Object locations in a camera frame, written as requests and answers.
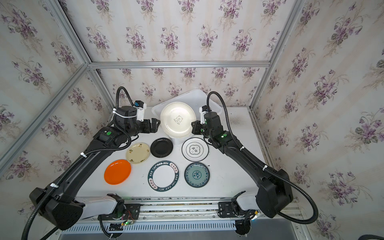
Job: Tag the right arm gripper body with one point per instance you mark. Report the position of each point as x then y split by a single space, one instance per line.
197 127

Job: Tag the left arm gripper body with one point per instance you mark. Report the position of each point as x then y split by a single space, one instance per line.
151 125

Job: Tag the cream bear plate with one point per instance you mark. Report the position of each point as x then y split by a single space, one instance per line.
176 119

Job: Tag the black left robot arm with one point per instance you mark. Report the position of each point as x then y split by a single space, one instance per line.
56 202

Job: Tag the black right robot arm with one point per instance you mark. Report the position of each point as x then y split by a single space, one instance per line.
274 187

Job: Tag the white plastic bin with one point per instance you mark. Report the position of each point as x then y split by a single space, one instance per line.
195 99

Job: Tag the white plate with quatrefoil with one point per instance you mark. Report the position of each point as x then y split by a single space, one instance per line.
195 150

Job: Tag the black glossy plate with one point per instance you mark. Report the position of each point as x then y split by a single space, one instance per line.
161 147

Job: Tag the beige plate with calligraphy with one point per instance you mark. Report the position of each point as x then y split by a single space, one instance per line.
138 153

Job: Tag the blue floral small plate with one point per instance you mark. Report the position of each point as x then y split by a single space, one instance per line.
197 175

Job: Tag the green Hao Wei plate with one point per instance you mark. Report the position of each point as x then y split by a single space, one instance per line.
163 176

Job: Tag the orange plate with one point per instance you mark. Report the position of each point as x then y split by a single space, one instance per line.
117 172

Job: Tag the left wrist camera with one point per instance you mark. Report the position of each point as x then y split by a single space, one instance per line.
141 107

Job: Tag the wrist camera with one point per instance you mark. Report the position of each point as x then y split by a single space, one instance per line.
141 107
203 110

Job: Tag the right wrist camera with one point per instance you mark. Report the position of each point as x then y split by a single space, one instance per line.
203 110

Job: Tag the aluminium frame post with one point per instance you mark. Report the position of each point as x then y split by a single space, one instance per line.
101 88

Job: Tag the aluminium rail base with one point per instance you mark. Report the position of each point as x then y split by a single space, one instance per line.
162 217

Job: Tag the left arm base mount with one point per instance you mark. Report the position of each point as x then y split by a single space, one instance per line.
127 213

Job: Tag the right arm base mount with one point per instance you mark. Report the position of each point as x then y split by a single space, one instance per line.
243 205

